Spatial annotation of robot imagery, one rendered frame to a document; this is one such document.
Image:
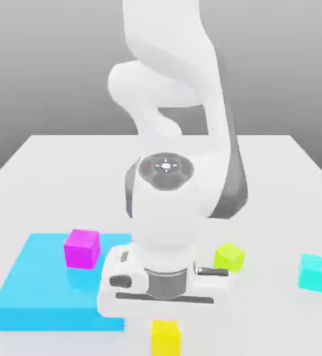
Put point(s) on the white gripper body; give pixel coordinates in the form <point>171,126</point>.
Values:
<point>138,307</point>

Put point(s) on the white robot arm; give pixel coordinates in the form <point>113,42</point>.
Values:
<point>166,217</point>

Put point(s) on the small yellow cube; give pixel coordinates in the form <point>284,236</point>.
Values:
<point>164,338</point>

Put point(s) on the small magenta cube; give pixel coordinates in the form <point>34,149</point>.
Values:
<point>81,249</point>

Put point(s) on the small lime green cube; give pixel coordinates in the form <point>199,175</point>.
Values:
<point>229,256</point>

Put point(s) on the small cyan cube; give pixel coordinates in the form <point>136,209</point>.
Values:
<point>313,272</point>

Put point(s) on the large blue box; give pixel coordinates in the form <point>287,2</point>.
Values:
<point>38,286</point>

